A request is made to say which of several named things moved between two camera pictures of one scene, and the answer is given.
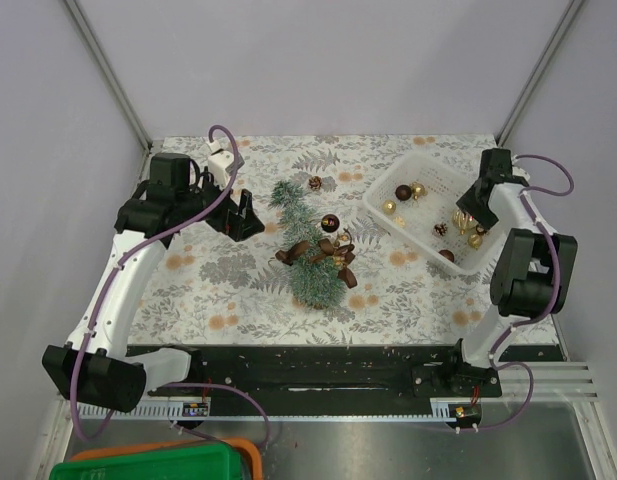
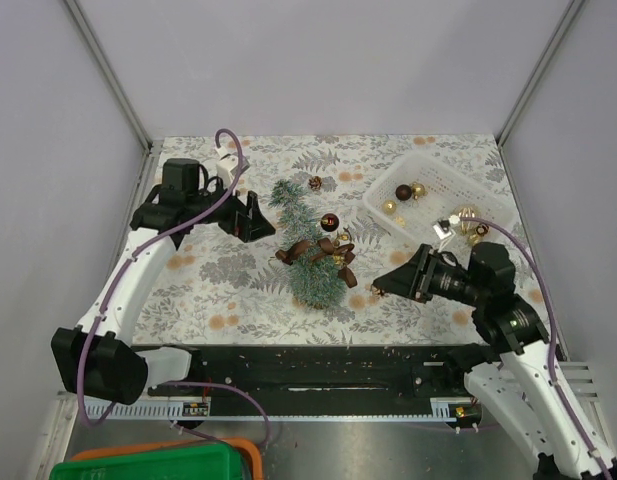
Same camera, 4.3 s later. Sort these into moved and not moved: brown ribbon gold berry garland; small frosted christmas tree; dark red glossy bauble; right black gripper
Moved: right black gripper
Not moved: small frosted christmas tree; dark red glossy bauble; brown ribbon gold berry garland
